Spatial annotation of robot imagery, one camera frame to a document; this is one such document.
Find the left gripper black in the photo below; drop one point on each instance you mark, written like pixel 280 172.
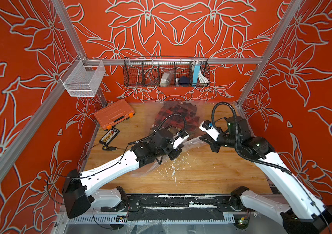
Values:
pixel 175 153

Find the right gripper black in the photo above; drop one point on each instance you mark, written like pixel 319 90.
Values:
pixel 212 142

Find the red black plaid shirt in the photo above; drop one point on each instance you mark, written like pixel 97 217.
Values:
pixel 185 109

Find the clear plastic vacuum bag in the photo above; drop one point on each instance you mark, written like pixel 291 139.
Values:
pixel 175 131

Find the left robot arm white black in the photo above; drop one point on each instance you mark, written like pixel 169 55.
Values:
pixel 80 189

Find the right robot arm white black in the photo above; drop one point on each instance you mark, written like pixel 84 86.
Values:
pixel 302 213

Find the black yellow screwdriver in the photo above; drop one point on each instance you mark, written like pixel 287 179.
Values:
pixel 111 148

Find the black screwdriver bit holder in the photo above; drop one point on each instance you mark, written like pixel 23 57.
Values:
pixel 110 135

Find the orange tool case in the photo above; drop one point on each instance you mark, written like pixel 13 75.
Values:
pixel 108 117

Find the dark blue round object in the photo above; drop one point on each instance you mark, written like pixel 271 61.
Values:
pixel 184 81

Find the grey bagged item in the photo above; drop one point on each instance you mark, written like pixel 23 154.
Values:
pixel 166 79

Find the light blue box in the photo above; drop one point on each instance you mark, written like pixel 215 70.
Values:
pixel 196 72

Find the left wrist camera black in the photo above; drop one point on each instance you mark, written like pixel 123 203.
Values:
pixel 164 139

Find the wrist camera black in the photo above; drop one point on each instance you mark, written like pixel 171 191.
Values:
pixel 211 133
pixel 164 139

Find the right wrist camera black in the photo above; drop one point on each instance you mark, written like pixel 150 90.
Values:
pixel 211 133

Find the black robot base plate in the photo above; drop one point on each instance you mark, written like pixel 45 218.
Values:
pixel 177 206

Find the black wire wall basket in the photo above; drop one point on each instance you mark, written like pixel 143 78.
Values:
pixel 146 72

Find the white cable duct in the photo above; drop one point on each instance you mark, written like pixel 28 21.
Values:
pixel 120 220

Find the clear plastic wall bin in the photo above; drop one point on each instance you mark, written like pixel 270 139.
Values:
pixel 84 79

